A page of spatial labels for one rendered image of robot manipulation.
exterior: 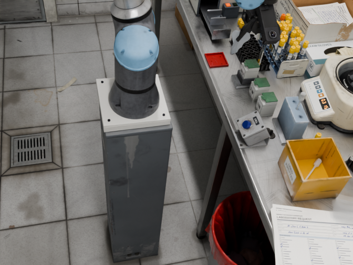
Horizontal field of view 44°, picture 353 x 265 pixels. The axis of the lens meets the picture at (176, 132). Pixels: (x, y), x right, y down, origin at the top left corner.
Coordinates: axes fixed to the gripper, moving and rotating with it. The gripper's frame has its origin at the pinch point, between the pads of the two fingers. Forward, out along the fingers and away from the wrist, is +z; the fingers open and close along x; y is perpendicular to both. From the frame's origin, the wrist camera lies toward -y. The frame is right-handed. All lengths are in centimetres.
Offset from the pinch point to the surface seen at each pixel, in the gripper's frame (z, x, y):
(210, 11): 5.1, 3.7, 31.0
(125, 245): 84, 44, -14
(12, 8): 87, 85, 166
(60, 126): 99, 65, 69
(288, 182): 9.9, 3.8, -41.1
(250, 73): 6.4, 0.4, -2.0
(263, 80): 5.2, -1.8, -6.6
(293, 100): 1.9, -5.4, -19.4
